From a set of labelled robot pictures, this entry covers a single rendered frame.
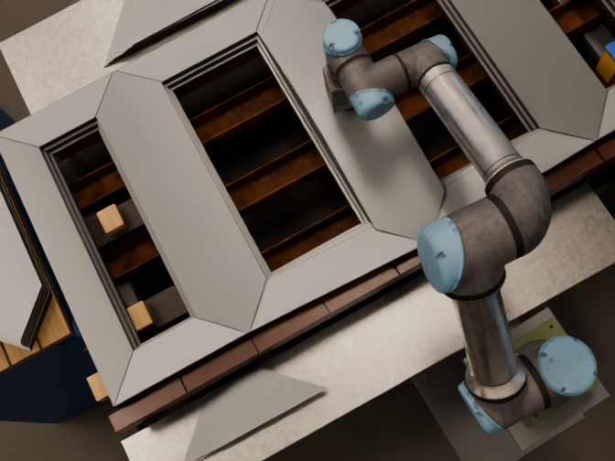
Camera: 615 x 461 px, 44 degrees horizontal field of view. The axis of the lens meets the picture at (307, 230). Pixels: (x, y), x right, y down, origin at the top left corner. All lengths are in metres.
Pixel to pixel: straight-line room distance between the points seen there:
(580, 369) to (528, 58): 0.74
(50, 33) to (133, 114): 0.43
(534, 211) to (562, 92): 0.65
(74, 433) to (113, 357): 0.98
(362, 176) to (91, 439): 1.41
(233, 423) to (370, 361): 0.35
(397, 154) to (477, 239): 0.54
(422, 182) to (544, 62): 0.42
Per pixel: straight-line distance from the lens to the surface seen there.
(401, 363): 1.83
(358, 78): 1.46
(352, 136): 1.72
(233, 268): 1.71
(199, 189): 1.78
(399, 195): 1.71
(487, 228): 1.23
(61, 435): 2.72
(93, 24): 2.20
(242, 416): 1.81
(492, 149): 1.34
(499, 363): 1.45
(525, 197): 1.27
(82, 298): 1.80
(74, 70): 2.15
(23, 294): 1.87
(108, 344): 1.76
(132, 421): 1.77
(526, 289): 1.89
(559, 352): 1.56
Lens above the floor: 2.51
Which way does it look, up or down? 73 degrees down
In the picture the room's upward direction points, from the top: 19 degrees counter-clockwise
